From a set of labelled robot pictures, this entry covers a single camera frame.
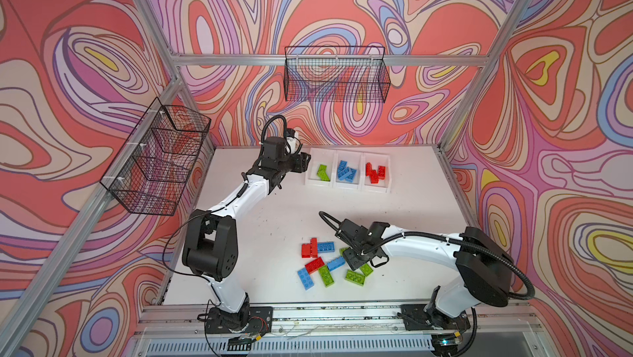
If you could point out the left black wire basket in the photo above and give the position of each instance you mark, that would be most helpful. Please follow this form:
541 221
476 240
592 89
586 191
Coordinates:
159 158

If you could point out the white plastic bin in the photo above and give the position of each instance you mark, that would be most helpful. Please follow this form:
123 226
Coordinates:
384 186
320 156
354 160

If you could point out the green lego right diagonal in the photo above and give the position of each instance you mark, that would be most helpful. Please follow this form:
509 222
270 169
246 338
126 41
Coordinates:
366 270

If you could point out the white vented cable duct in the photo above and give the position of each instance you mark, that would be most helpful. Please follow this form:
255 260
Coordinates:
268 346

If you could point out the black wire basket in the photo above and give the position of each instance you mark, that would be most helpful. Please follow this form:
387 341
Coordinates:
159 158
336 74

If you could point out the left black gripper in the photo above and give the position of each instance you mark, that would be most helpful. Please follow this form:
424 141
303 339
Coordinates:
302 162

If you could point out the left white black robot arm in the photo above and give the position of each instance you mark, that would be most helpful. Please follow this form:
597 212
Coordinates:
210 248

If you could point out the aluminium front rail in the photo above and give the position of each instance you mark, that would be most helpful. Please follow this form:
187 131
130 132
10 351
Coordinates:
343 318

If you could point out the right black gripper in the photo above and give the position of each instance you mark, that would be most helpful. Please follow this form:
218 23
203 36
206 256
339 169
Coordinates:
351 259

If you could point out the back black wire basket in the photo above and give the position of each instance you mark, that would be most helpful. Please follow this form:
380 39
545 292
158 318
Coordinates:
336 74

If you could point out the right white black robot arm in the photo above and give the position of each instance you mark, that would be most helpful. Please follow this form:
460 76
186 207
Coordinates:
485 273

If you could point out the left white plastic bin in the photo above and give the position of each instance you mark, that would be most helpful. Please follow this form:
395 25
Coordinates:
320 156

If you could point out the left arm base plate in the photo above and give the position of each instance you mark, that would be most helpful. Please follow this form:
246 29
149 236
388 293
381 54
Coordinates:
251 320

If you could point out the middle white plastic bin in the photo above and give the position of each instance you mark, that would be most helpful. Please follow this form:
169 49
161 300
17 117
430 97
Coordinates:
354 160

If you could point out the right white plastic bin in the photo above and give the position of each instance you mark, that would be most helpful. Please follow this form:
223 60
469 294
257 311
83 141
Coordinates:
384 186

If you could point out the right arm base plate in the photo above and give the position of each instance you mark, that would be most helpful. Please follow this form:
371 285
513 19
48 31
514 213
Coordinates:
417 317

